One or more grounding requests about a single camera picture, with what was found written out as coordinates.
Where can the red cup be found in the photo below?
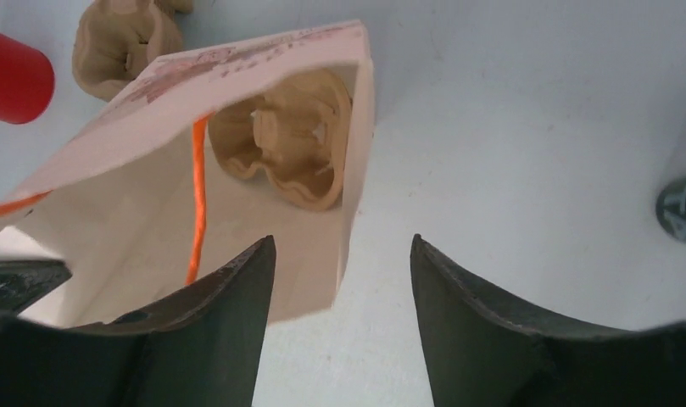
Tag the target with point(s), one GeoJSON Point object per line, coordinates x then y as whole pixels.
{"type": "Point", "coordinates": [27, 82]}

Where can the brown pulp cup carrier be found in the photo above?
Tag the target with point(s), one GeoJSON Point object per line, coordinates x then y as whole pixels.
{"type": "Point", "coordinates": [117, 39]}

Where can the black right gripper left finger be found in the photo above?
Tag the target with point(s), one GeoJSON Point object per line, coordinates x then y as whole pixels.
{"type": "Point", "coordinates": [199, 346]}

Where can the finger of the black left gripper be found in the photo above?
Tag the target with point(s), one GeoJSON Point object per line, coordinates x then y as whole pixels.
{"type": "Point", "coordinates": [25, 281]}

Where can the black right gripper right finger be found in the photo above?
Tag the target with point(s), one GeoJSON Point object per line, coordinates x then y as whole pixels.
{"type": "Point", "coordinates": [484, 346]}

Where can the black takeout cup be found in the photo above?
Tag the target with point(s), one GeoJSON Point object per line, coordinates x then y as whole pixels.
{"type": "Point", "coordinates": [670, 209]}

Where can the white paper bag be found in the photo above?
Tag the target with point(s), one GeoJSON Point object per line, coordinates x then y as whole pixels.
{"type": "Point", "coordinates": [137, 205]}

